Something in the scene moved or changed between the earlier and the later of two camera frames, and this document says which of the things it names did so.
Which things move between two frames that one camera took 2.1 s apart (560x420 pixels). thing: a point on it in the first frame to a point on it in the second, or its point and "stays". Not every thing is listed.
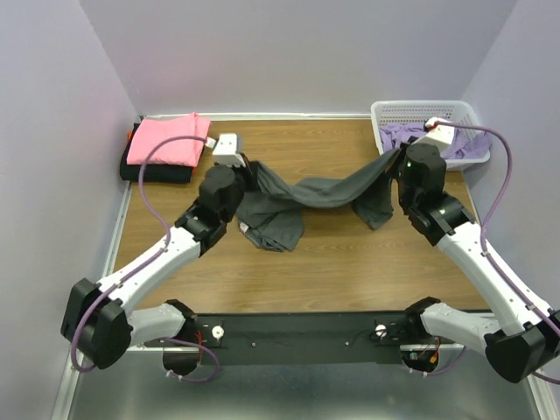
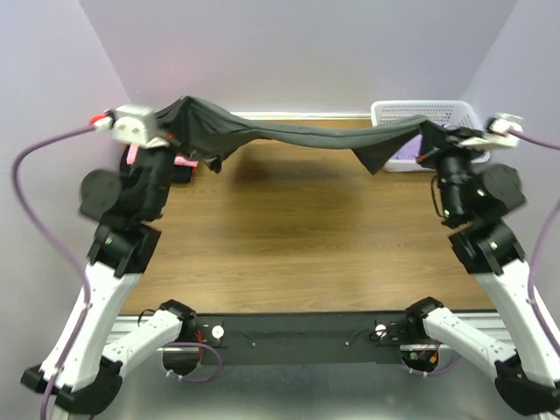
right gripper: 403,150 to 438,140
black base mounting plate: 360,338 stays
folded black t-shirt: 157,173 stays
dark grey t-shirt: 270,209 to 206,130
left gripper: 246,171 to 167,146
